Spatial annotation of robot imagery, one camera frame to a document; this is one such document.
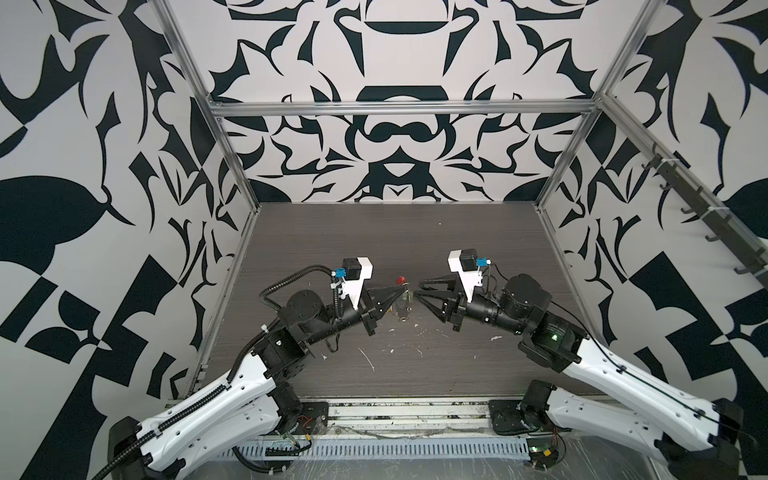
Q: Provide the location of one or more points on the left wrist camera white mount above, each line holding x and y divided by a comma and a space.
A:
349, 279

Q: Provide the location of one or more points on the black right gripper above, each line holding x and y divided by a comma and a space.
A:
456, 310

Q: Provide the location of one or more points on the white slotted cable duct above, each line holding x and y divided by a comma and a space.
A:
325, 449

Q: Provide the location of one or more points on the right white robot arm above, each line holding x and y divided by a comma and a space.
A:
695, 438

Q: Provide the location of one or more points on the right aluminium corner post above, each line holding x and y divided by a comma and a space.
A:
629, 47

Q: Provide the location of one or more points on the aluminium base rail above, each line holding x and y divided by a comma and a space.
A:
406, 416

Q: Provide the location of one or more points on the grey wall hook rack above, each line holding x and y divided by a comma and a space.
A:
701, 204

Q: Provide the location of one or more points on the aluminium corner post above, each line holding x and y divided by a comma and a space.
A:
629, 47
175, 39

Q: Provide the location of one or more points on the green lit circuit board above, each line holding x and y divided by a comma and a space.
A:
543, 453

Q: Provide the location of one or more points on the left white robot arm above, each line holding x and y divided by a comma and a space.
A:
254, 398

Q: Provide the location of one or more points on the aluminium horizontal frame bar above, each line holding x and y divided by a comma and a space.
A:
414, 107

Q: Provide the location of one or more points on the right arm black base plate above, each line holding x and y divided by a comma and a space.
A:
508, 419

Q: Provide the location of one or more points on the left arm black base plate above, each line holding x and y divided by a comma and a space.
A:
313, 418

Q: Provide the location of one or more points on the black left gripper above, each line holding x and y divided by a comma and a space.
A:
370, 303

